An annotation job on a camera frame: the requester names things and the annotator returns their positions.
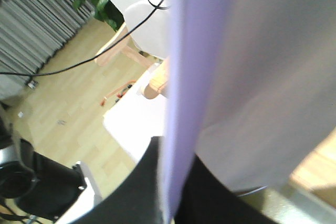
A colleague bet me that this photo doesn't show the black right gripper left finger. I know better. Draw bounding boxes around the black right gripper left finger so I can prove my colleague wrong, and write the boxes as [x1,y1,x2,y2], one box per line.
[66,136,165,223]

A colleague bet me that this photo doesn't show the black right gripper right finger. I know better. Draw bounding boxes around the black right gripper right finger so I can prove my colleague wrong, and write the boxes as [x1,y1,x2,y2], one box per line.
[174,156,275,224]

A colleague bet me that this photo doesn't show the white paper sheet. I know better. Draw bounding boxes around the white paper sheet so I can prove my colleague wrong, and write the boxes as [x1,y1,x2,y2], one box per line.
[158,0,335,223]

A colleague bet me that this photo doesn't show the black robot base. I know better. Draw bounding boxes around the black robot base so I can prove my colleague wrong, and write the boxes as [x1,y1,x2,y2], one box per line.
[1,109,102,223]

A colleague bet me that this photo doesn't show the white round chair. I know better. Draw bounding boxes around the white round chair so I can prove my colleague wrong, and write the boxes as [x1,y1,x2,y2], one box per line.
[95,1,170,68]

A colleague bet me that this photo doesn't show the green potted plant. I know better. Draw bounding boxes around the green potted plant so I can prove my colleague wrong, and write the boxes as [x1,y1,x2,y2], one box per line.
[56,0,124,32]

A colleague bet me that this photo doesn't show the black hanging cable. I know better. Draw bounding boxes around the black hanging cable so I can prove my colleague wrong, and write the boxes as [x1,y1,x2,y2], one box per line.
[0,0,171,78]

